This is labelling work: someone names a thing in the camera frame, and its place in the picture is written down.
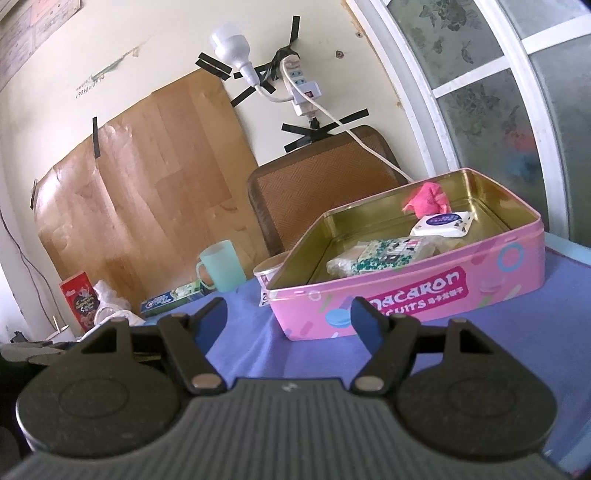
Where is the clear plastic bag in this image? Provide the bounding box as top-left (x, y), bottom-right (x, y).
top-left (92, 279), bottom-right (144, 324)

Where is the wood-grain wall sheet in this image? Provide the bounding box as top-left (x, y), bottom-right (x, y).
top-left (34, 69), bottom-right (271, 308)

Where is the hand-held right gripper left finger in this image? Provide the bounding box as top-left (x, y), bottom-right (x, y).
top-left (69, 298), bottom-right (229, 396)

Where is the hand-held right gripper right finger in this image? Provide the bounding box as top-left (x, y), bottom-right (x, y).
top-left (351, 298), bottom-right (509, 394)

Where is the paper wall notice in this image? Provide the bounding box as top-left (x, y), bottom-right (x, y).
top-left (0, 0), bottom-right (86, 90)

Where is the white blue label packet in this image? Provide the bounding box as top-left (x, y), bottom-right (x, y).
top-left (411, 211), bottom-right (474, 238)

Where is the pale green plastic cup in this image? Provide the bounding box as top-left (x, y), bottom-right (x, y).
top-left (196, 240), bottom-right (247, 294)

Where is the white frosted window frame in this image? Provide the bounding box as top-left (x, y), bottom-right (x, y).
top-left (346, 0), bottom-right (591, 259)

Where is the red snack box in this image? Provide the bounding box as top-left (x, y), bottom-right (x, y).
top-left (59, 271), bottom-right (100, 333)

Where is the white enamel mug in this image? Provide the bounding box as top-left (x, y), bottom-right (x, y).
top-left (48, 325), bottom-right (78, 344)

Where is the pink biscuit tin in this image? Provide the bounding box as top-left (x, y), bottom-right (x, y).
top-left (264, 168), bottom-right (542, 341)

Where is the white bulb lamp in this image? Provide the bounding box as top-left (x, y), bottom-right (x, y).
top-left (209, 23), bottom-right (266, 88)

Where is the blue printed tablecloth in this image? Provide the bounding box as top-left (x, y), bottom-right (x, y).
top-left (143, 231), bottom-right (591, 480)

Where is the white power cord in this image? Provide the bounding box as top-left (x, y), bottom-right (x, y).
top-left (295, 92), bottom-right (416, 183)

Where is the red label tin can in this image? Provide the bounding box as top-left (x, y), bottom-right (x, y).
top-left (253, 253), bottom-right (289, 308)

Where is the pink fuzzy cloth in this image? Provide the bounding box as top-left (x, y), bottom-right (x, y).
top-left (402, 181), bottom-right (451, 217)

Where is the white power strip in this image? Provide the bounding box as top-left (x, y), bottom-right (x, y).
top-left (281, 53), bottom-right (321, 118)

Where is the cluster of black tape strips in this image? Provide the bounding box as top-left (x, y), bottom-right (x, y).
top-left (195, 15), bottom-right (371, 154)

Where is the green print tissue pack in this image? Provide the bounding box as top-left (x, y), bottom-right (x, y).
top-left (353, 235), bottom-right (432, 274)

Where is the green blue toothpaste box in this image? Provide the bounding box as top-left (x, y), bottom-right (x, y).
top-left (140, 281), bottom-right (204, 318)

